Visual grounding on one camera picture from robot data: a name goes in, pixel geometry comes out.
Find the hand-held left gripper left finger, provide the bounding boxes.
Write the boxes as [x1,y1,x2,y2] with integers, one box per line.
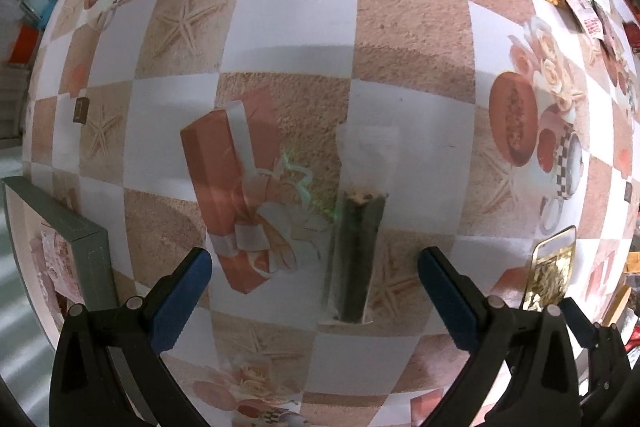
[49,247,213,427]

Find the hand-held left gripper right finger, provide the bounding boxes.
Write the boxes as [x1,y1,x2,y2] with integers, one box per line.
[417,246,583,427]

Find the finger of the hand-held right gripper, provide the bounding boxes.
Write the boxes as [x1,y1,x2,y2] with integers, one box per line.
[597,324,633,427]
[559,297,608,408]

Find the seaweed roll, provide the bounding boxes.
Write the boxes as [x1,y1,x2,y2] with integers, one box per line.
[320,122,401,325]

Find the grey shallow tray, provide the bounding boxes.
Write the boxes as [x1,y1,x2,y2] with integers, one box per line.
[2,176,121,353]

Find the gold snack packet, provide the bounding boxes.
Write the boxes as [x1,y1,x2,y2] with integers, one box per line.
[522,225,577,313]

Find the pink snack packet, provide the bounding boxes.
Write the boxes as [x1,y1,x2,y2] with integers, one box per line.
[30,229,86,303]

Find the checkered tablecloth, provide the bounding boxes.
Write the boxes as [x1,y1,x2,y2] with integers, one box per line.
[20,0,640,427]

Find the orange bucket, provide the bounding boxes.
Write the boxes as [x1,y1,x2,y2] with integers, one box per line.
[10,27,41,65]

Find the blue basin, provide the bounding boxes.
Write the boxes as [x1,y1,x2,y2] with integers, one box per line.
[22,0,58,28]

